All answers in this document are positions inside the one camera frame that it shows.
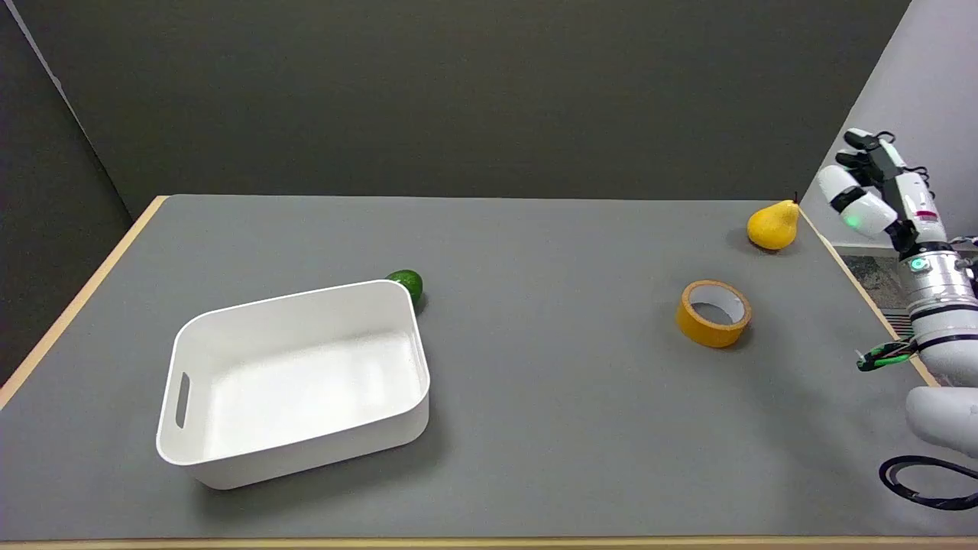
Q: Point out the yellow tape roll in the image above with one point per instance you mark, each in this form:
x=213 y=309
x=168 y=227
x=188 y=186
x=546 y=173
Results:
x=712 y=314

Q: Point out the white plastic bin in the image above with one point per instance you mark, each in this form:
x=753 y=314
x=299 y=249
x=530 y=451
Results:
x=294 y=380

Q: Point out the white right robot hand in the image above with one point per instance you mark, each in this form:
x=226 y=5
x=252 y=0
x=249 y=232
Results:
x=871 y=206

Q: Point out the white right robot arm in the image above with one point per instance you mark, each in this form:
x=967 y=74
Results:
x=943 y=321

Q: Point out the yellow pear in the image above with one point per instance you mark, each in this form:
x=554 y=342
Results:
x=773 y=224

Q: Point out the floor vent grille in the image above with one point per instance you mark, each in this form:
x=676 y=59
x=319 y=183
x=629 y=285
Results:
x=894 y=321

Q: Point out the green avocado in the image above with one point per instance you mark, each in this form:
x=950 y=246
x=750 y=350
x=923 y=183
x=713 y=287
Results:
x=407 y=284

